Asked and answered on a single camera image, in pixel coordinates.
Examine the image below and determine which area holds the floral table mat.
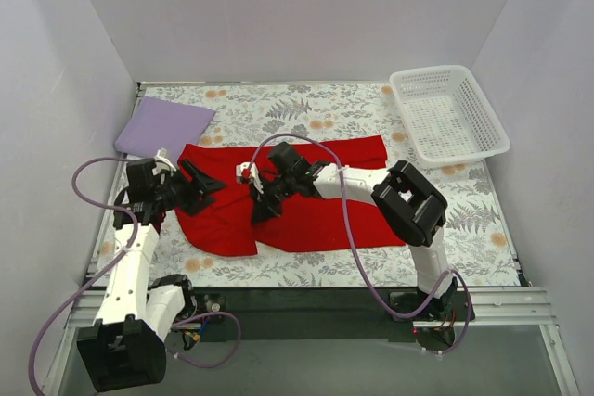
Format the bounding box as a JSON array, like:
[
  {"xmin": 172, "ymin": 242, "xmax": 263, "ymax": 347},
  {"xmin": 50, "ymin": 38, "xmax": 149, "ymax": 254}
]
[{"xmin": 142, "ymin": 83, "xmax": 520, "ymax": 287}]

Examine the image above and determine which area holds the aluminium frame rail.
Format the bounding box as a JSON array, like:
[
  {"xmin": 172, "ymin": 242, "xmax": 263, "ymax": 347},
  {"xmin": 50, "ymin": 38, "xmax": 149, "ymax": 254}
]
[{"xmin": 44, "ymin": 287, "xmax": 581, "ymax": 396}]

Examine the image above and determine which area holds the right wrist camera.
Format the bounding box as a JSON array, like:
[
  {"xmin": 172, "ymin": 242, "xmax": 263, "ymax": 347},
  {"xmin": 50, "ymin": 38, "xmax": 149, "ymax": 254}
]
[{"xmin": 235, "ymin": 161, "xmax": 260, "ymax": 184}]

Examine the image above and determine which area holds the red t-shirt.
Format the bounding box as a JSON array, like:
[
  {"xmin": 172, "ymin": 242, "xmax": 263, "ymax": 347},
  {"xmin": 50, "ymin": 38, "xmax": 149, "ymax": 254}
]
[{"xmin": 176, "ymin": 135, "xmax": 405, "ymax": 257}]

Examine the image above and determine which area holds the folded lavender t-shirt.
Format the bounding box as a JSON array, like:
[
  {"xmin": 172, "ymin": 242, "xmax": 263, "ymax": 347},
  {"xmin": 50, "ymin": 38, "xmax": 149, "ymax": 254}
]
[{"xmin": 114, "ymin": 96, "xmax": 215, "ymax": 162}]

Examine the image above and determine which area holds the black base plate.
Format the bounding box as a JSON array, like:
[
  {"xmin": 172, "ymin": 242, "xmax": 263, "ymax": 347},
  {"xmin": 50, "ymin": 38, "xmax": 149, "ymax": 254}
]
[{"xmin": 195, "ymin": 287, "xmax": 475, "ymax": 350}]

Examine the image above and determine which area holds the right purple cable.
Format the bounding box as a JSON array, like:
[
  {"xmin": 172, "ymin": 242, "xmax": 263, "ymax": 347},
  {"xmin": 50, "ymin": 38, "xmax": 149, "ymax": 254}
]
[{"xmin": 250, "ymin": 132, "xmax": 474, "ymax": 356}]

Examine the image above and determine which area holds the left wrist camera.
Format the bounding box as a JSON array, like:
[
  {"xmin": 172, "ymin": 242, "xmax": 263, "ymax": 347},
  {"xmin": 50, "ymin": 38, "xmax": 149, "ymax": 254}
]
[{"xmin": 152, "ymin": 147, "xmax": 177, "ymax": 174}]

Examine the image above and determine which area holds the white plastic basket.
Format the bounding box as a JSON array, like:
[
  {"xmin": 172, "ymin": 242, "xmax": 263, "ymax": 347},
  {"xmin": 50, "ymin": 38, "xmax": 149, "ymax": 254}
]
[{"xmin": 389, "ymin": 65, "xmax": 510, "ymax": 169}]

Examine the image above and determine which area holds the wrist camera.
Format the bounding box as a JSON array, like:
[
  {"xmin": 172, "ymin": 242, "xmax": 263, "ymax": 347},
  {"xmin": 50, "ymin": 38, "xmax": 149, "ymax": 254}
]
[
  {"xmin": 152, "ymin": 147, "xmax": 177, "ymax": 174},
  {"xmin": 235, "ymin": 161, "xmax": 260, "ymax": 184}
]

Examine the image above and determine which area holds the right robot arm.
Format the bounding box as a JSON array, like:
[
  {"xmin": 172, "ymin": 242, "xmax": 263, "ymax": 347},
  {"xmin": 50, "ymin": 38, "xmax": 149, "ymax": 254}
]
[{"xmin": 236, "ymin": 142, "xmax": 458, "ymax": 320}]

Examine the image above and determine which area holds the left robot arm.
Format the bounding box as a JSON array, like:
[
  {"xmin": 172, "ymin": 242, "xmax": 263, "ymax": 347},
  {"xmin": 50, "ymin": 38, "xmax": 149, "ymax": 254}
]
[{"xmin": 77, "ymin": 155, "xmax": 226, "ymax": 392}]

